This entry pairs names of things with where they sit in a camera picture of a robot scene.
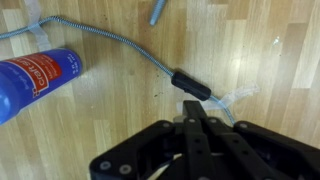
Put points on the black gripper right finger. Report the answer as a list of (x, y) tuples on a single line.
[(241, 157)]

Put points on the grey screw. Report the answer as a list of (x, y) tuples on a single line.
[(156, 12)]

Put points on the blue glue bottle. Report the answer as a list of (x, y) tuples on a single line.
[(26, 79)]

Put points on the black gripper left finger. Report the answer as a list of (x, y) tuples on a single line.
[(197, 154)]

